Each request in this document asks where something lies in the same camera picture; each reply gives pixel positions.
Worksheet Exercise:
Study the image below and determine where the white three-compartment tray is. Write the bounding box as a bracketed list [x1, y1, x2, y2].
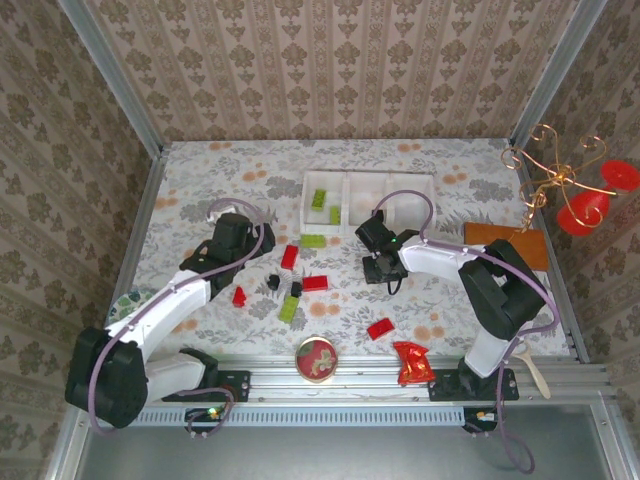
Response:
[301, 171, 437, 236]

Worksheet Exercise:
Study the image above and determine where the red foil wrapper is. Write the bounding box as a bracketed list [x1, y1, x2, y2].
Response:
[393, 341, 434, 386]

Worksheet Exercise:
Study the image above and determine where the round tin with floral lid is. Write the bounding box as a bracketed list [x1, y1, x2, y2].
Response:
[294, 335, 339, 385]

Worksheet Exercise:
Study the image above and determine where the teal patterned plate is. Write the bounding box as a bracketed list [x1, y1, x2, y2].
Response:
[108, 289, 156, 326]

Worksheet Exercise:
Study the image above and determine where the brown wooden board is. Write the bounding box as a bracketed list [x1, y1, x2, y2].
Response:
[463, 222, 550, 271]

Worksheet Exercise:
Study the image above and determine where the black controller box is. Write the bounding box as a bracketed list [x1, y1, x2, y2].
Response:
[184, 407, 226, 434]
[463, 407, 506, 434]

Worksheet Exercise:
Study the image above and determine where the wooden spoon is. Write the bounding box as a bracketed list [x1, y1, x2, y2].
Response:
[514, 339, 552, 400]

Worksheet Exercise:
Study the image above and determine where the red plastic goblet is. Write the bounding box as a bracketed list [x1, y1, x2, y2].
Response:
[557, 159, 640, 236]

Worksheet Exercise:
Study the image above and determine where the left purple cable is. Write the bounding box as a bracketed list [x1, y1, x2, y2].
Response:
[88, 198, 269, 441]

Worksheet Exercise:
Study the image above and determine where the purple cable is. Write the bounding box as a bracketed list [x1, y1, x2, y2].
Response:
[88, 198, 269, 441]
[372, 189, 560, 475]

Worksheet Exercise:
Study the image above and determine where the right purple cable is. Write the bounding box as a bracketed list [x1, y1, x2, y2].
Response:
[372, 189, 560, 475]

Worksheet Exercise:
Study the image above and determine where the aluminium side rail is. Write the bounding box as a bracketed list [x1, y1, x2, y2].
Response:
[92, 149, 169, 366]
[514, 147, 591, 365]

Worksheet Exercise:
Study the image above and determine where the long aluminium table rail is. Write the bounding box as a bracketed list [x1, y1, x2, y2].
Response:
[74, 355, 612, 404]

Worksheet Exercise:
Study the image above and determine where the grey slotted cable duct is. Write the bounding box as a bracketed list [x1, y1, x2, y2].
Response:
[88, 405, 467, 428]

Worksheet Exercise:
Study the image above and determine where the aluminium frame post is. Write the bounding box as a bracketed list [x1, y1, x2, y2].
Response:
[509, 0, 610, 147]
[55, 0, 166, 160]

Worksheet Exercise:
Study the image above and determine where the gold wire stand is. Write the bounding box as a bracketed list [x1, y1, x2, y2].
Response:
[501, 123, 609, 236]

